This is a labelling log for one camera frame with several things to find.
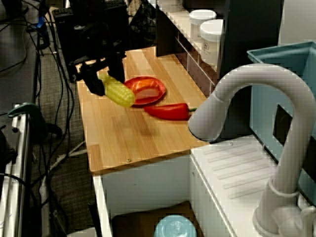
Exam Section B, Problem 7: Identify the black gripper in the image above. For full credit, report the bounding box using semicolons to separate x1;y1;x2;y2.
68;50;126;97

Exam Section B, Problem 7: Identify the yellow toy corn cob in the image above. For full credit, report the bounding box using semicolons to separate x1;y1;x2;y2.
97;73;136;108

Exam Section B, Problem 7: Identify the salmon sushi toy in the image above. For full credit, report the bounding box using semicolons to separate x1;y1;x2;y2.
129;78;161;101

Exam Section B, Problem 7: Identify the red toy chili pepper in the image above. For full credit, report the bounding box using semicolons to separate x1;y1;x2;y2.
144;103;198;121

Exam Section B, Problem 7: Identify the black computer case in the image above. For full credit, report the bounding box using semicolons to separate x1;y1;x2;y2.
54;6;129;83

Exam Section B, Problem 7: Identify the red round plate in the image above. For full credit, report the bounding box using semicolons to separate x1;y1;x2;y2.
123;76;166;107

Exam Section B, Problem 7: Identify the blue tape piece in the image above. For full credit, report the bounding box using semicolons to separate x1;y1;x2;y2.
36;16;48;34

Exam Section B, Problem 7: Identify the grey white floor strip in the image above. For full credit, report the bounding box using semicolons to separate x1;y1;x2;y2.
49;140;87;171

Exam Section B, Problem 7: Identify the green metal clamp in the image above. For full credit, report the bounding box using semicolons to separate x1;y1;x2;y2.
7;102;63;139

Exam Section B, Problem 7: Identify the white plastic jar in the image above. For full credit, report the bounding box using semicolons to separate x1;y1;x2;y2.
199;19;224;65
189;9;217;41

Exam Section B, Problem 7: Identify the dark bulky equipment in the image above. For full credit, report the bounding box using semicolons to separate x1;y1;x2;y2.
0;125;18;173

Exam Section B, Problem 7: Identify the wide black hutch panel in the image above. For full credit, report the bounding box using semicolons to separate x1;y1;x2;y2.
219;0;284;143

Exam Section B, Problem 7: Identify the white toy kitchen sink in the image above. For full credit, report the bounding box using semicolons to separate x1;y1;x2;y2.
92;137;316;237

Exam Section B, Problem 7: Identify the teal plastic bin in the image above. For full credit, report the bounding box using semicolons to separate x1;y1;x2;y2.
246;41;316;205

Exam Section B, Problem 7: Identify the light blue bowl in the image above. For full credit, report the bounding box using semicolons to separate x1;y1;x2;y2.
153;214;198;237

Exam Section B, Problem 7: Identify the long hanging black cable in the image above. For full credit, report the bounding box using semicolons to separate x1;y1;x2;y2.
45;0;75;158

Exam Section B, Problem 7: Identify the narrow black hutch post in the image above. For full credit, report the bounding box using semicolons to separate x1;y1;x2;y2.
155;0;179;58

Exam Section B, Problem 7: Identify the curved black desk cable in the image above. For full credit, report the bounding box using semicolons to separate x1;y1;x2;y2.
0;43;28;75

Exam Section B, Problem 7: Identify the aluminium frame rail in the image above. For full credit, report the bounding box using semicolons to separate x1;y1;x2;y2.
0;105;33;237

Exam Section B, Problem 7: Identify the thick black cable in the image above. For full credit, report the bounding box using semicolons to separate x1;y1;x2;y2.
0;172;38;223

